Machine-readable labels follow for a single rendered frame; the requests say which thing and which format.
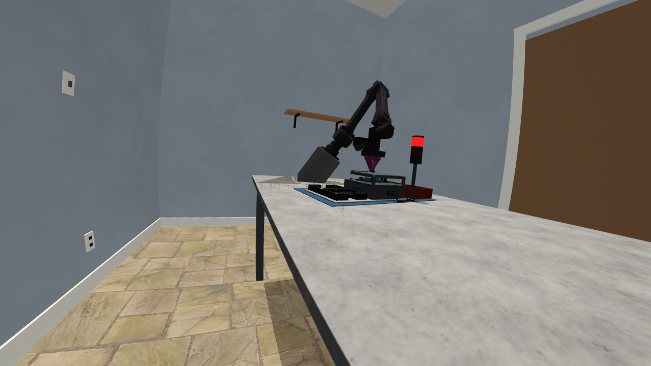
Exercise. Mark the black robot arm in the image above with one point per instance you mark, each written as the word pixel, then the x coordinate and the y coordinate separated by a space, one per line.
pixel 382 129

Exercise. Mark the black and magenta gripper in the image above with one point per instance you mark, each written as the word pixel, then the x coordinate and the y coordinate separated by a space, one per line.
pixel 372 157

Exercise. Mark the red bin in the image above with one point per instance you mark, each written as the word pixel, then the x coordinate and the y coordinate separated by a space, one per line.
pixel 419 192

